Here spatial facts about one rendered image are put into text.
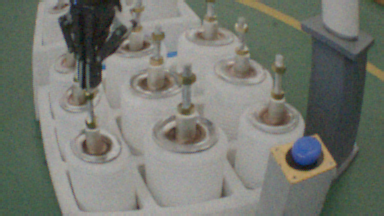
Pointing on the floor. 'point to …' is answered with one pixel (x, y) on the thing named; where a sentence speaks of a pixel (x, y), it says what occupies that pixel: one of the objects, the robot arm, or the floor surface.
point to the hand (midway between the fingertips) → (89, 73)
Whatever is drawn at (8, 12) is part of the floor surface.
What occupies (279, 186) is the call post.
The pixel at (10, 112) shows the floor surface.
